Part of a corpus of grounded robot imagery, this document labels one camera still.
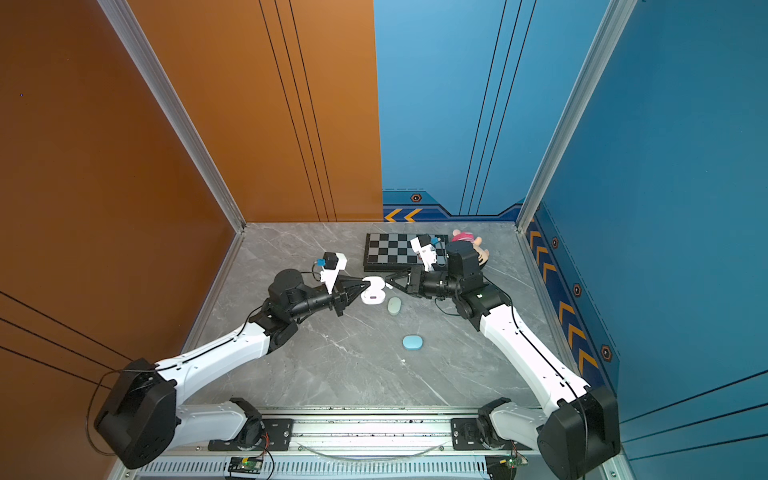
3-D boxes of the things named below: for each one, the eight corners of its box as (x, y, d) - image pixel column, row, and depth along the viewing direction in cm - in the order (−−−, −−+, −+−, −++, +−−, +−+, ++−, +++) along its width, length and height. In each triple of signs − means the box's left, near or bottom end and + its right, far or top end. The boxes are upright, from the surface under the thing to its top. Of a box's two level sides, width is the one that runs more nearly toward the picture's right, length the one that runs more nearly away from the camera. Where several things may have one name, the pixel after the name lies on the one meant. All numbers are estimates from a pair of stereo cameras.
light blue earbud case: (402, 350, 89) (402, 347, 87) (402, 339, 92) (402, 335, 90) (423, 350, 89) (423, 347, 87) (422, 339, 92) (423, 335, 90)
